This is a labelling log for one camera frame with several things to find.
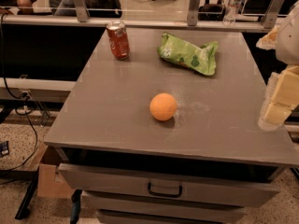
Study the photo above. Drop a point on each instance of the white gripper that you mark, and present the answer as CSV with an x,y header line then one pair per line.
x,y
289,42

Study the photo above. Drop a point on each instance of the orange fruit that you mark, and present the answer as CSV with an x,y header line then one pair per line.
x,y
163,106

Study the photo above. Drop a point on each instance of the green rice chip bag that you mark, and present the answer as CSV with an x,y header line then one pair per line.
x,y
183,53

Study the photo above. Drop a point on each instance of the grey drawer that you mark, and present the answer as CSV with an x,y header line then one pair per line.
x,y
174,187
162,207

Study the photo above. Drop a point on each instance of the seated person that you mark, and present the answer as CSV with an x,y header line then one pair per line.
x,y
79,8

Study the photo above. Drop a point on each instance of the cardboard box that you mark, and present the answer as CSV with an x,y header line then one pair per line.
x,y
51,184

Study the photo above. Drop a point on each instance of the metal rail with posts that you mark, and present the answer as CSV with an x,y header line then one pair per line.
x,y
180,13

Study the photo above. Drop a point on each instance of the black bag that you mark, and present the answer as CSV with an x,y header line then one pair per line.
x,y
212,12

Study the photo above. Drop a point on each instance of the grey middle drawer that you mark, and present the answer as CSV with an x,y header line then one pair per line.
x,y
162,207

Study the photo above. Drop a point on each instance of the black drawer handle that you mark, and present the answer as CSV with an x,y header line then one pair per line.
x,y
164,192

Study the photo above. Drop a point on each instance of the grey top drawer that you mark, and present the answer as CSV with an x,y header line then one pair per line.
x,y
174,187

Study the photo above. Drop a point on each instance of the clear plastic water bottle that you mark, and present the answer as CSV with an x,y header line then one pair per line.
x,y
231,12

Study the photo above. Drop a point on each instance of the red soda can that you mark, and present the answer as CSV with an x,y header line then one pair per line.
x,y
118,39

